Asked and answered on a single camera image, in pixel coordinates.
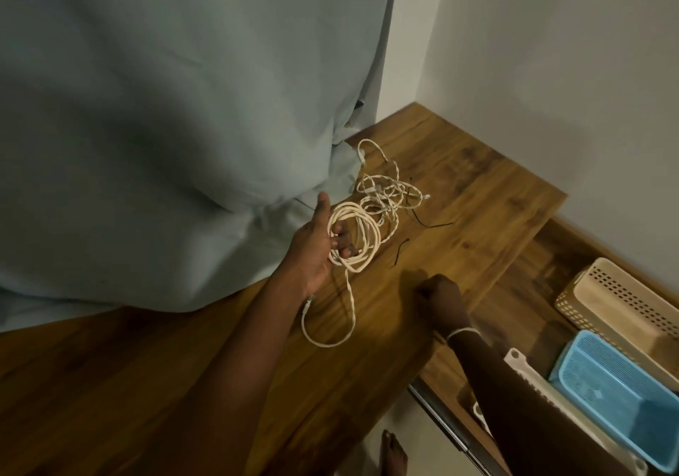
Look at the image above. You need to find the person's right hand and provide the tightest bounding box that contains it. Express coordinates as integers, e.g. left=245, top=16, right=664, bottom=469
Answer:
left=415, top=273, right=472, bottom=336

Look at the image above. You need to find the person's left hand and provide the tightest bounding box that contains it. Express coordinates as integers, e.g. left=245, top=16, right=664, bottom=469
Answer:
left=275, top=192, right=358, bottom=297

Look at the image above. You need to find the person's right forearm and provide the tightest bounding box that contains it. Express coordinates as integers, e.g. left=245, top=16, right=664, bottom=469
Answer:
left=435, top=325, right=634, bottom=476

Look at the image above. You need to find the person's left forearm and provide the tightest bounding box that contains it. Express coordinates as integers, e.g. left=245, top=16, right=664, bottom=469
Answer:
left=139, top=271, right=319, bottom=476

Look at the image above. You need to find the white wrist thread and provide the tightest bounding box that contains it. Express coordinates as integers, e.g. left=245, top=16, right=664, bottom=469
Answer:
left=445, top=326, right=481, bottom=345

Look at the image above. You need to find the white plastic basket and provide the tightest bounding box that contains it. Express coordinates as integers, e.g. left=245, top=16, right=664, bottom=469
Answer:
left=471, top=348, right=649, bottom=476

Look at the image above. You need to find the person's foot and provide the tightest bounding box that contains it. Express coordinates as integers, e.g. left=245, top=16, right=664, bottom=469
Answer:
left=379, top=429, right=410, bottom=476

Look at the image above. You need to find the light grey curtain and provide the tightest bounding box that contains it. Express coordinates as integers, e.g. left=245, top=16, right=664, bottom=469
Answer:
left=0, top=0, right=401, bottom=333

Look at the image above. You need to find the beige plastic basket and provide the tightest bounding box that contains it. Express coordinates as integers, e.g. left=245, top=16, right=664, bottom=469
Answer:
left=554, top=257, right=679, bottom=393

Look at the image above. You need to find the blue plastic basket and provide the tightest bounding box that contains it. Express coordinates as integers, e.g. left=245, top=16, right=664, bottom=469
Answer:
left=548, top=329, right=679, bottom=474

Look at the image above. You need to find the white braided cable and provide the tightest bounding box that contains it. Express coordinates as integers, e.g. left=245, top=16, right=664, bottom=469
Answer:
left=353, top=138, right=431, bottom=230

